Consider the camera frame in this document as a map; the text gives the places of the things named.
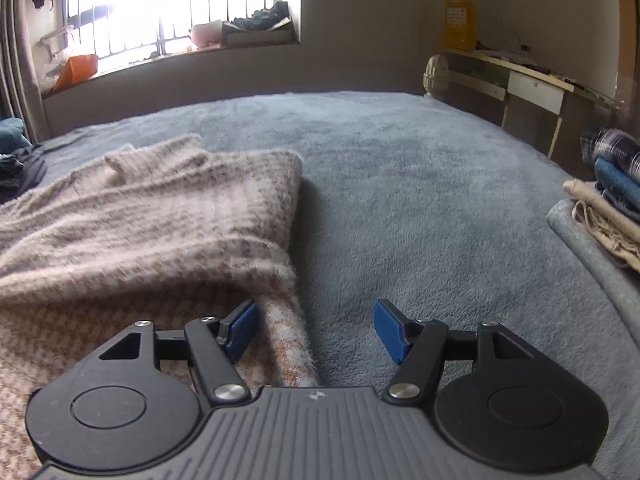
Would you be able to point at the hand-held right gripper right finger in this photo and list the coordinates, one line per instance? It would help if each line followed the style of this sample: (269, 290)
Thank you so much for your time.
(390, 330)

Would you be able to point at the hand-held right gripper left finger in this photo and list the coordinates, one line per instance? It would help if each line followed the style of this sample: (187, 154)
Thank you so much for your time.
(242, 327)

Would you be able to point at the pink white houndstooth coat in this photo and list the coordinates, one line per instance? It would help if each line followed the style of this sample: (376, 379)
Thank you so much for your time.
(150, 235)

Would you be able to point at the black clothes bundle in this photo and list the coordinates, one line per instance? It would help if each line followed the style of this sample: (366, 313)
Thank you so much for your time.
(260, 17)

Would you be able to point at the grey bed blanket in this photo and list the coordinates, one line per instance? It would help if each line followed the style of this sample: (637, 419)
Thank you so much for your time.
(425, 185)

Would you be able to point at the folded grey cloth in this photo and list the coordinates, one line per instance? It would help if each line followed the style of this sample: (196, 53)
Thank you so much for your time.
(575, 230)

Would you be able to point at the folded beige cloth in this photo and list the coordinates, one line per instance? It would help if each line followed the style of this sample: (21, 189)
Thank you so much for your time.
(605, 220)

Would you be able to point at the white carved bedpost finial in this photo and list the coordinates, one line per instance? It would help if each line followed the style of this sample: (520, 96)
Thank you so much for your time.
(435, 75)

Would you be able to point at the dark grey garment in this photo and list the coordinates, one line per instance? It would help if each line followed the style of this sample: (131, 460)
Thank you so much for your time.
(20, 177)

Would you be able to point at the folded blue jeans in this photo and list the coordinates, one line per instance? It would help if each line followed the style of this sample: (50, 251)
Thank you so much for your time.
(617, 180)

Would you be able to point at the white wooden desk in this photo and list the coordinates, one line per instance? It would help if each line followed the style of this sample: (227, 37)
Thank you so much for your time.
(535, 92)

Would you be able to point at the folded plaid shirt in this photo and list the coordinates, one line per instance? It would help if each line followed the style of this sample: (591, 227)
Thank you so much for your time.
(615, 147)

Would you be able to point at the cardboard box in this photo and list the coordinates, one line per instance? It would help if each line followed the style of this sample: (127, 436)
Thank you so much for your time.
(255, 37)

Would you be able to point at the pink bowl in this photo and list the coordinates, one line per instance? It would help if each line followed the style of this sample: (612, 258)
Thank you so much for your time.
(207, 35)

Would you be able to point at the light blue garment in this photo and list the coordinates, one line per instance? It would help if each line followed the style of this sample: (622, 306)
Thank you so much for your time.
(12, 132)

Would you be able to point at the orange bag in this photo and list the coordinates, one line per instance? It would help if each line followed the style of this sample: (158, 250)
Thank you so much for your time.
(77, 70)

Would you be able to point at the yellow box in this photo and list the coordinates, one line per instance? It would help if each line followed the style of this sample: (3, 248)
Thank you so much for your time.
(460, 25)

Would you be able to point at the white plastic bag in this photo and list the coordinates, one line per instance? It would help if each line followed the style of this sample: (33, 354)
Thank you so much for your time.
(57, 50)

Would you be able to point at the grey curtain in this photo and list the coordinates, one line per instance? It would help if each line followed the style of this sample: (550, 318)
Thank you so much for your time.
(20, 60)

